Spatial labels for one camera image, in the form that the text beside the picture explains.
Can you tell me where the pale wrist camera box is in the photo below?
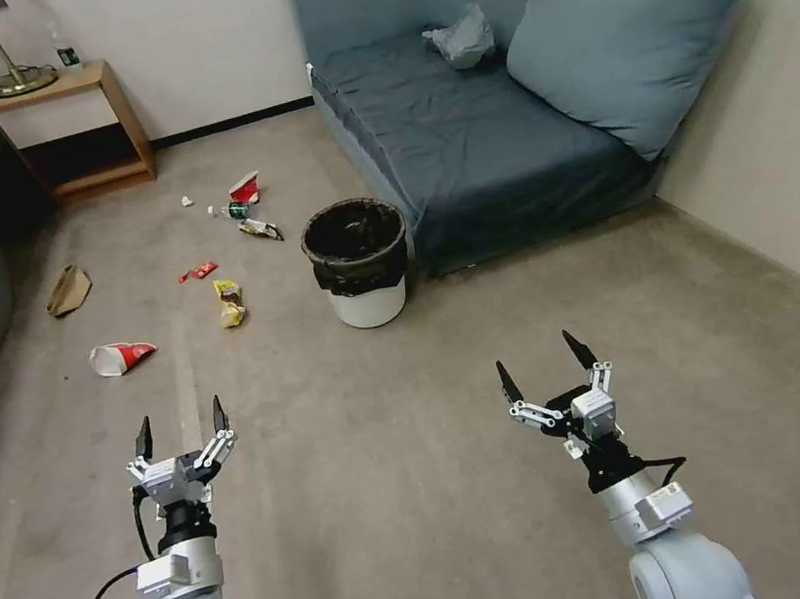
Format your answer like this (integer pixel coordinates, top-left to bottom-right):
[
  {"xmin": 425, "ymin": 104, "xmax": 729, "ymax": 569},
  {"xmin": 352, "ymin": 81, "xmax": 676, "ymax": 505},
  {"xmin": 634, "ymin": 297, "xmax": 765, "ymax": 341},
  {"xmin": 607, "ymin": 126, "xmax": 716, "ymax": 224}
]
[
  {"xmin": 569, "ymin": 385, "xmax": 622, "ymax": 446},
  {"xmin": 138, "ymin": 455, "xmax": 192, "ymax": 510}
]

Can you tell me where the brass table lamp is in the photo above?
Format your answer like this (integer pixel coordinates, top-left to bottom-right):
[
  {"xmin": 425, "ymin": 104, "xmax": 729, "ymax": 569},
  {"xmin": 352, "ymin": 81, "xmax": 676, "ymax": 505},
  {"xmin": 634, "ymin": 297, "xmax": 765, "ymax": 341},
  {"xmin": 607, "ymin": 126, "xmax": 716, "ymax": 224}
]
[{"xmin": 0, "ymin": 0, "xmax": 63, "ymax": 100}]

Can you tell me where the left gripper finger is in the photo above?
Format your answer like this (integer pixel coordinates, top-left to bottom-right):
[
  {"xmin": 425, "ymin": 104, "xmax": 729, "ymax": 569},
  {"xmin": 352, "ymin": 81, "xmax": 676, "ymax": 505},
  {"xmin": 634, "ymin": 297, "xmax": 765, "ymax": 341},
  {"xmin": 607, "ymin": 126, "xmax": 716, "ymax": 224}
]
[
  {"xmin": 182, "ymin": 392, "xmax": 243, "ymax": 475},
  {"xmin": 118, "ymin": 415, "xmax": 162, "ymax": 486}
]

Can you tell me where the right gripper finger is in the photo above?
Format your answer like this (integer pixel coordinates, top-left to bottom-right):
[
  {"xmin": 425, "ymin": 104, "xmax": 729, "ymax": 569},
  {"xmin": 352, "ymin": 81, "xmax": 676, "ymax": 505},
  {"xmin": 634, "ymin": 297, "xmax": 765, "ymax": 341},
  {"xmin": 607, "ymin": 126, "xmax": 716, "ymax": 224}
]
[
  {"xmin": 561, "ymin": 323, "xmax": 620, "ymax": 404},
  {"xmin": 494, "ymin": 351, "xmax": 567, "ymax": 439}
]

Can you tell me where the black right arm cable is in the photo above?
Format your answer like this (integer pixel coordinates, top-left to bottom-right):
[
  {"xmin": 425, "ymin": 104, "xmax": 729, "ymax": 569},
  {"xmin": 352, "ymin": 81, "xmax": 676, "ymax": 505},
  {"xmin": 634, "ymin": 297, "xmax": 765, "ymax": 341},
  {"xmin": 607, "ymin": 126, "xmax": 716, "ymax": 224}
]
[{"xmin": 620, "ymin": 444, "xmax": 696, "ymax": 509}]

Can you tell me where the wooden nightstand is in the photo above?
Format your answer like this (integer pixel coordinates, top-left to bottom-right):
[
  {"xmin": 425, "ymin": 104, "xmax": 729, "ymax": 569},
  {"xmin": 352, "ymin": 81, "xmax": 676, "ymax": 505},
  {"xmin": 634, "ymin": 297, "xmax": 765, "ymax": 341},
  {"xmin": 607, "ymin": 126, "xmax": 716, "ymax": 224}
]
[{"xmin": 0, "ymin": 51, "xmax": 160, "ymax": 210}]

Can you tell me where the brown paper bag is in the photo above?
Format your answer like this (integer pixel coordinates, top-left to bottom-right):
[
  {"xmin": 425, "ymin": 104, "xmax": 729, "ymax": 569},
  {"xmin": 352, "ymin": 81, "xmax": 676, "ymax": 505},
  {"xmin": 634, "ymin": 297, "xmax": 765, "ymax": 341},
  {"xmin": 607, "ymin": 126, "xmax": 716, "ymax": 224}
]
[{"xmin": 39, "ymin": 261, "xmax": 98, "ymax": 320}]

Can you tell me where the crumpled grey plastic bag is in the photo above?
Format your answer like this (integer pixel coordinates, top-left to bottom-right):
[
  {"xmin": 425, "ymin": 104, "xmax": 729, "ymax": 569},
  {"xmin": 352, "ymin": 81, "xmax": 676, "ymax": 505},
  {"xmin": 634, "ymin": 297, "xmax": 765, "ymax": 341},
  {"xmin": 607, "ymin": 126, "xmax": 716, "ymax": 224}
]
[{"xmin": 417, "ymin": 0, "xmax": 501, "ymax": 77}]

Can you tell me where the yellow snack bag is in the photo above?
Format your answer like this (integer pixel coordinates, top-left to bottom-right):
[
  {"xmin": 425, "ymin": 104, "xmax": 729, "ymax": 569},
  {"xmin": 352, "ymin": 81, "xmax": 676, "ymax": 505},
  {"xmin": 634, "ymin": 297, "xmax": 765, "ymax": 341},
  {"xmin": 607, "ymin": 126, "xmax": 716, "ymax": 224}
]
[{"xmin": 211, "ymin": 275, "xmax": 252, "ymax": 332}]

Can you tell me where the white trash can black liner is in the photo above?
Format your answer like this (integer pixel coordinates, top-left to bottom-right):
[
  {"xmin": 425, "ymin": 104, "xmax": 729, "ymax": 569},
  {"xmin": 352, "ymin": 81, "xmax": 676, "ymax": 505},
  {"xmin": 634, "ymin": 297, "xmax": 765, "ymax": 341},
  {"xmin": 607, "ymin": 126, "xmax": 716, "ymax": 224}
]
[{"xmin": 295, "ymin": 192, "xmax": 424, "ymax": 339}]

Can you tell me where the red and white paper cup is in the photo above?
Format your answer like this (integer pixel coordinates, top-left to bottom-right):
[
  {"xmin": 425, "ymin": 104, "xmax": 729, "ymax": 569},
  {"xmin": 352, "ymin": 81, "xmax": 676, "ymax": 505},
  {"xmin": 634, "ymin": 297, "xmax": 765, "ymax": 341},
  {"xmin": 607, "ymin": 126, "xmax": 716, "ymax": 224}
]
[{"xmin": 87, "ymin": 335, "xmax": 163, "ymax": 383}]

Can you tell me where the large blue cushion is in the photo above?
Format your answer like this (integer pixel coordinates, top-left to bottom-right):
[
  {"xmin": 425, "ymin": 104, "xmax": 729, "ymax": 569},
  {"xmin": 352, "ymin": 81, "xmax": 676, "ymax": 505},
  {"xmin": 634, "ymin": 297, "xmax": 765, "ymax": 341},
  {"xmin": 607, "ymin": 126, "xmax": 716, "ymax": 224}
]
[{"xmin": 495, "ymin": 0, "xmax": 787, "ymax": 182}]

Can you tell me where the green drink bottle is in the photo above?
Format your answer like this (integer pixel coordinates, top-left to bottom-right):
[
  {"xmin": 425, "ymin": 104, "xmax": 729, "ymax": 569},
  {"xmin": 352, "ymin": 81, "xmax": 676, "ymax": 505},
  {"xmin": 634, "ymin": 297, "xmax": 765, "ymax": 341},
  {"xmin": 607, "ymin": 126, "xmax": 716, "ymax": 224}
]
[{"xmin": 205, "ymin": 198, "xmax": 254, "ymax": 225}]

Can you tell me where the crumpled snack wrapper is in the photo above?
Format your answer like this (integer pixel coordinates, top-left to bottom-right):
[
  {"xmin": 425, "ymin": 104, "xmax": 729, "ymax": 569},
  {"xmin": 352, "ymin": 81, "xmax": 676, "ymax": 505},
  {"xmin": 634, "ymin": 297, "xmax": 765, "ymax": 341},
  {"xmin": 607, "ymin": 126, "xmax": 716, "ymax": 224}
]
[{"xmin": 237, "ymin": 212, "xmax": 285, "ymax": 249}]

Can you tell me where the blue fabric sofa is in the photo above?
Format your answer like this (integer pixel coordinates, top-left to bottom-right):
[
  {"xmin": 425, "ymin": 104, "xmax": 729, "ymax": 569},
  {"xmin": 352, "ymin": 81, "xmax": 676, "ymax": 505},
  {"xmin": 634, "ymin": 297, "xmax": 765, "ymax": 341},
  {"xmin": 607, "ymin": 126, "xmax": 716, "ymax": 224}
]
[{"xmin": 288, "ymin": 0, "xmax": 674, "ymax": 297}]

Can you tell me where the clear bottle green label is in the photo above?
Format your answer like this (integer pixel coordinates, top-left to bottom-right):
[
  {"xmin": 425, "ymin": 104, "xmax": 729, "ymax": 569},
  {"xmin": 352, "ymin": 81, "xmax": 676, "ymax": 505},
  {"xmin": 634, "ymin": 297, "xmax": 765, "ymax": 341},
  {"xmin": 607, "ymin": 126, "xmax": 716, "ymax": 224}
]
[{"xmin": 50, "ymin": 18, "xmax": 86, "ymax": 72}]

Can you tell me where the red candy wrapper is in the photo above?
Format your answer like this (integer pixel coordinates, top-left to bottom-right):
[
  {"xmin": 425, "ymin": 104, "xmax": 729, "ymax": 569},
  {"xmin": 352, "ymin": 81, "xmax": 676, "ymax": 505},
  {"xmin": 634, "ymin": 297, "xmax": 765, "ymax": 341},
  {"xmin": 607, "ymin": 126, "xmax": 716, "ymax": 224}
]
[{"xmin": 175, "ymin": 258, "xmax": 223, "ymax": 286}]

